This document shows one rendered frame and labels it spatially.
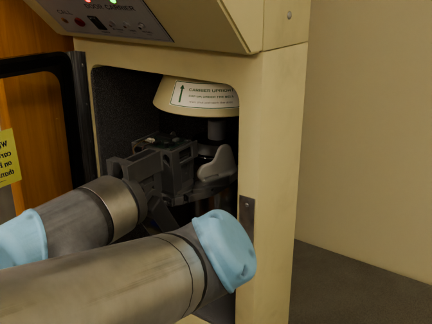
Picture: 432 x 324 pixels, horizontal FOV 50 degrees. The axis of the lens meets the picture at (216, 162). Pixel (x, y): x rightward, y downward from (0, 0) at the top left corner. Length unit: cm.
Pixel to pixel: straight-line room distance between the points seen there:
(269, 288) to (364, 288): 31
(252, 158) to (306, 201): 52
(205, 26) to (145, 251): 24
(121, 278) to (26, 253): 19
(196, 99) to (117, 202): 17
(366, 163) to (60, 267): 76
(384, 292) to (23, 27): 76
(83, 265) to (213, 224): 15
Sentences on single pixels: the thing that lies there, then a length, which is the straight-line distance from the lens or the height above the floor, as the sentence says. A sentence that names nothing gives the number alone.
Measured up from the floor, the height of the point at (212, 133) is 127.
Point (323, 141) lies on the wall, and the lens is 99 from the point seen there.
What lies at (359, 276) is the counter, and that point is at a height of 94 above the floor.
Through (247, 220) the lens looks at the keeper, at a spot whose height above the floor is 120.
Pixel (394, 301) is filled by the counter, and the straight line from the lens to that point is 93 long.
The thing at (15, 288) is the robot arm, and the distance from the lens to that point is 26.
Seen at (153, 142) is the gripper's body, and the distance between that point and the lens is 61.
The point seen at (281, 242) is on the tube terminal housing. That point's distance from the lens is 66.
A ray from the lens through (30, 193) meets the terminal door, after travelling 71.
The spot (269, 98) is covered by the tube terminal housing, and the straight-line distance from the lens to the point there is 54.
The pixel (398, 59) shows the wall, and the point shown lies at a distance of 91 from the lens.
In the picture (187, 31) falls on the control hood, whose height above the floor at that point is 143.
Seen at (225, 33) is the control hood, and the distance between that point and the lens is 48.
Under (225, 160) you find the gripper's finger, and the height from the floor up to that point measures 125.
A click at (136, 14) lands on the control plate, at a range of 53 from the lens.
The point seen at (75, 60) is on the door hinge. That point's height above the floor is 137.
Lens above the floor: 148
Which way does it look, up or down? 22 degrees down
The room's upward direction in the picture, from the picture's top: straight up
